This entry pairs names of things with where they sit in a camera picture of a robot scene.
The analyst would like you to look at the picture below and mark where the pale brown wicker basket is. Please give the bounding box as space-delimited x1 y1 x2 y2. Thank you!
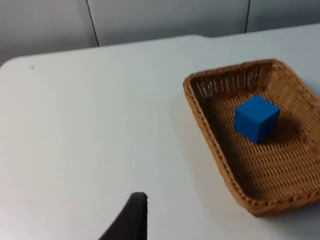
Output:
182 58 320 218

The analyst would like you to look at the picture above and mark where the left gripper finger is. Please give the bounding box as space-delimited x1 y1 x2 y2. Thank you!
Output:
98 191 149 240

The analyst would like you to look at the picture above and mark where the blue cube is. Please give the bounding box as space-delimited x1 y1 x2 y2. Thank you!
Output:
233 94 282 145

